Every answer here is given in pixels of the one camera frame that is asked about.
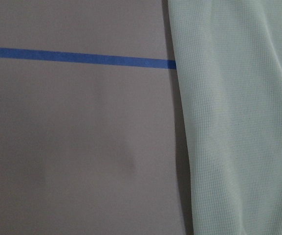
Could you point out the green long-sleeve shirt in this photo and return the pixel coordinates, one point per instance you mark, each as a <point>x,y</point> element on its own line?
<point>228,57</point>

